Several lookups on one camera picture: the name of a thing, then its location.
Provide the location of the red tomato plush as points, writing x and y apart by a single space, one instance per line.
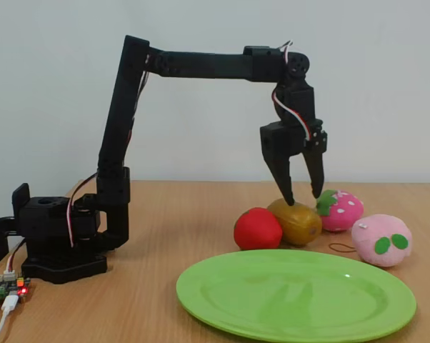
258 228

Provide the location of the green oval plate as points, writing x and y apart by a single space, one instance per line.
293 296

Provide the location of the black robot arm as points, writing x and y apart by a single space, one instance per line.
115 118

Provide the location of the small controller circuit board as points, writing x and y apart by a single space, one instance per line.
8 287

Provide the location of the brown kiwi fruit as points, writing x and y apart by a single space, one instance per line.
300 225

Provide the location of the pink strawberry plush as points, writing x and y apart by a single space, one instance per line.
343 212

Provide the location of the pale pink peach plush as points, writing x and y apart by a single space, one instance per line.
379 239

